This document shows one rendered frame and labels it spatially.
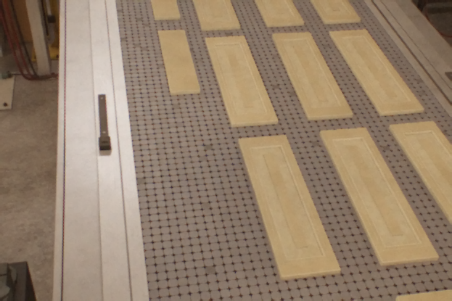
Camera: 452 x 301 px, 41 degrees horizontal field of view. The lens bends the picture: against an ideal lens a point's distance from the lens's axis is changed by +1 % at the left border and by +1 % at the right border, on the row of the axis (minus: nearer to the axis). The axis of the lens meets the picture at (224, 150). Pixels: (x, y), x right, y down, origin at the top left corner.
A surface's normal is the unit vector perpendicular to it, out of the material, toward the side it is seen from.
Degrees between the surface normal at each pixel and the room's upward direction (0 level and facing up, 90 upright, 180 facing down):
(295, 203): 11
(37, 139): 0
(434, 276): 0
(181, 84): 0
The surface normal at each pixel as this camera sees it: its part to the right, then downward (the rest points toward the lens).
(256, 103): 0.25, -0.75
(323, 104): 0.09, -0.61
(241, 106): -0.13, -0.72
